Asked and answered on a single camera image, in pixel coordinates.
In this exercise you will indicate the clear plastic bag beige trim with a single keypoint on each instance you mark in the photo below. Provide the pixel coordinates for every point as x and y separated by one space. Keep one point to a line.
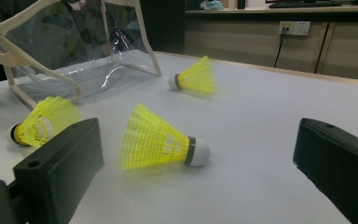
84 77

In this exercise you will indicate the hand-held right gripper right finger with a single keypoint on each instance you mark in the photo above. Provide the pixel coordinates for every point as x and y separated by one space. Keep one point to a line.
341 168

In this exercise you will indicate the yellow shuttlecock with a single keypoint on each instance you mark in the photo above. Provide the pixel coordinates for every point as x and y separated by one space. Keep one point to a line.
199 77
152 143
48 119

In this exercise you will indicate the beige wooden cabinet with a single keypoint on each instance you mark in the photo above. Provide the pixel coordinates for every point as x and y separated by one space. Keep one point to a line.
236 40

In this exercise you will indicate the black keyboard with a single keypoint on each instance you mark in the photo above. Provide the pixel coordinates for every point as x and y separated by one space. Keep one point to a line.
304 4

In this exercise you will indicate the white wall socket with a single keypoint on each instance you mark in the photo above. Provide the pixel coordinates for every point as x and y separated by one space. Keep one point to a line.
295 28

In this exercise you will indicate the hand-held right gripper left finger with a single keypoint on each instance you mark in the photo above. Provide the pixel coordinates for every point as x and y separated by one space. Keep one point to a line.
62 168

